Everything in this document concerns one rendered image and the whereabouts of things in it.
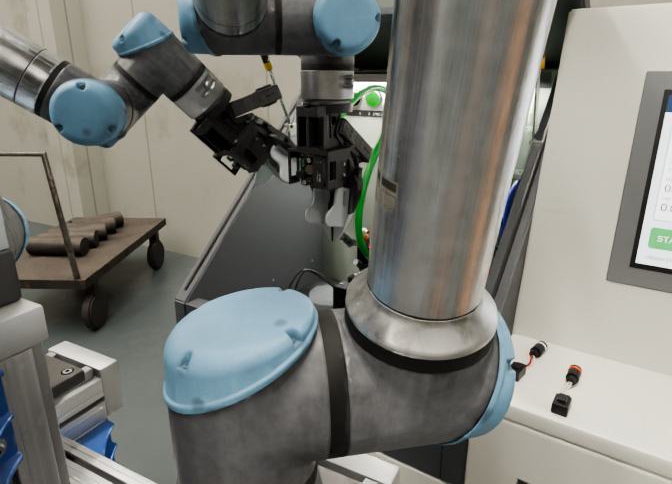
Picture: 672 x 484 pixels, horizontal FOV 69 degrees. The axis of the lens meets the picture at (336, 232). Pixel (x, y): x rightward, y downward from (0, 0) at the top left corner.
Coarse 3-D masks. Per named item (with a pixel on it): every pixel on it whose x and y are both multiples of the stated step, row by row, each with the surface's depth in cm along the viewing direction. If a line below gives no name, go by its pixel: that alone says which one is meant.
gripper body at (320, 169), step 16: (304, 112) 67; (320, 112) 67; (336, 112) 68; (304, 128) 69; (320, 128) 69; (336, 128) 71; (304, 144) 70; (320, 144) 70; (336, 144) 72; (288, 160) 71; (304, 160) 70; (320, 160) 68; (336, 160) 69; (352, 160) 72; (288, 176) 72; (304, 176) 71; (320, 176) 69; (336, 176) 69
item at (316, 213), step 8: (320, 192) 76; (328, 192) 76; (320, 200) 76; (328, 200) 76; (312, 208) 75; (320, 208) 76; (328, 208) 77; (312, 216) 75; (320, 216) 77; (328, 232) 78
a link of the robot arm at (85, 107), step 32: (0, 32) 54; (0, 64) 54; (32, 64) 55; (64, 64) 57; (32, 96) 56; (64, 96) 55; (96, 96) 56; (128, 96) 66; (64, 128) 56; (96, 128) 57
